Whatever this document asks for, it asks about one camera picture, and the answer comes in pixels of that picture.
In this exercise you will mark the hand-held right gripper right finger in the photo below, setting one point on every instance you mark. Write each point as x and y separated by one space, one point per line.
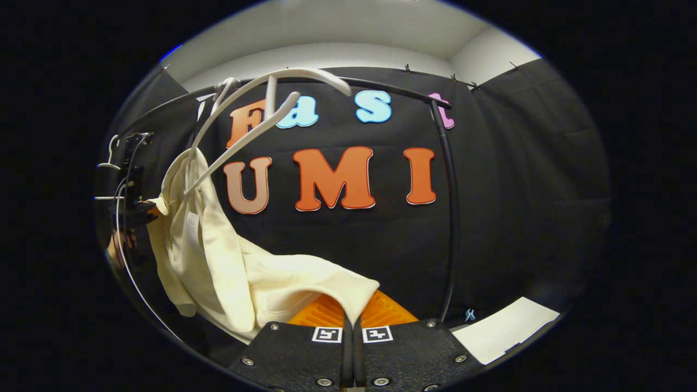
414 354

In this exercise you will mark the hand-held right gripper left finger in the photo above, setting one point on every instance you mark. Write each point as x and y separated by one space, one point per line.
294 354

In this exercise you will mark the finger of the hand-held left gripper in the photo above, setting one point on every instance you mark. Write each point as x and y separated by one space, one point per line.
150 208

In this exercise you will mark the cream button-up shirt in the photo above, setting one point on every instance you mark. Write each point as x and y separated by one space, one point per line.
218 261

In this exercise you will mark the white plastic clothes hanger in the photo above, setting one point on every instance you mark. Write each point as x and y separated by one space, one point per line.
305 72

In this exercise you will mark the empty white plastic hanger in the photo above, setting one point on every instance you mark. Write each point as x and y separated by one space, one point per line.
112 142

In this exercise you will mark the black clothes rack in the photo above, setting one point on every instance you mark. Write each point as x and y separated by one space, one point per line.
451 218

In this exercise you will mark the black backdrop cloth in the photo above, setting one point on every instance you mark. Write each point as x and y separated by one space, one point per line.
517 190

